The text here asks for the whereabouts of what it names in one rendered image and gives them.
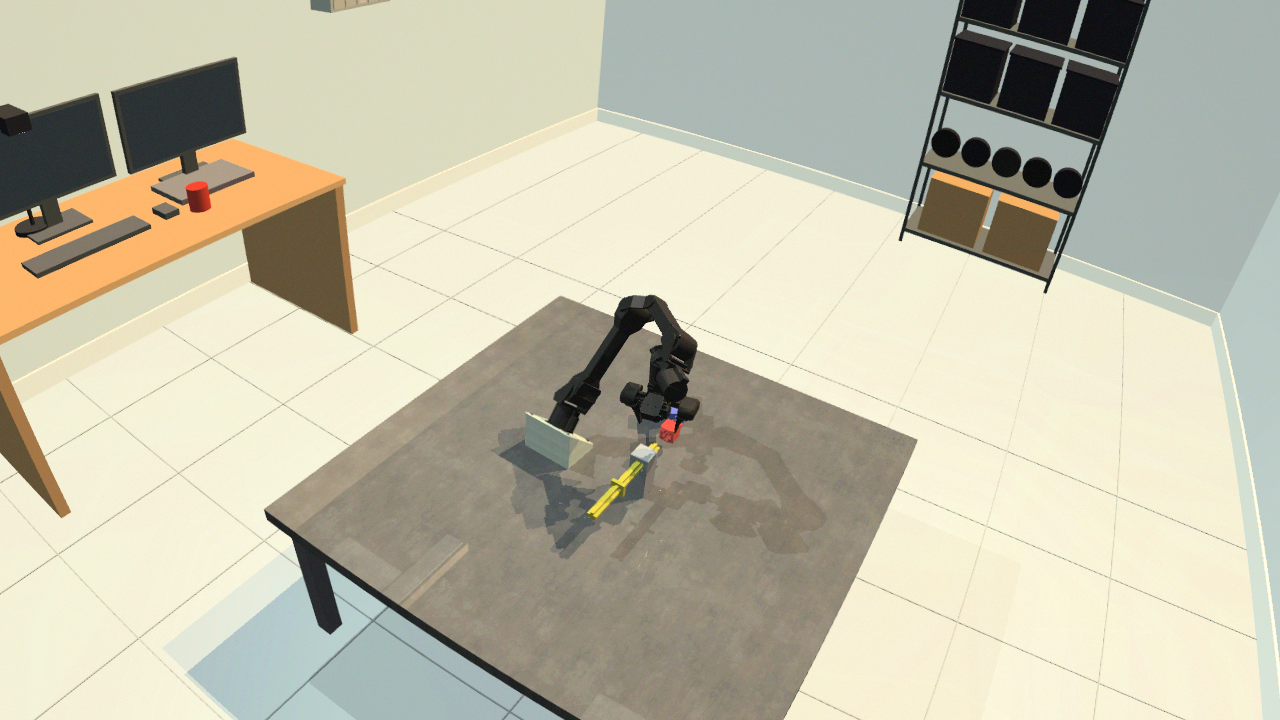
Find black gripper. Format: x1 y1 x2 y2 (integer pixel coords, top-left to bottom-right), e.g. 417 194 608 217
620 377 700 434

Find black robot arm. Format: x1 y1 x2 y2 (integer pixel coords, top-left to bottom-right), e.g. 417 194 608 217
547 293 698 436

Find yellow square bar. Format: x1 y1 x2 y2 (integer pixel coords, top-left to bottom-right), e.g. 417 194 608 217
588 443 660 520

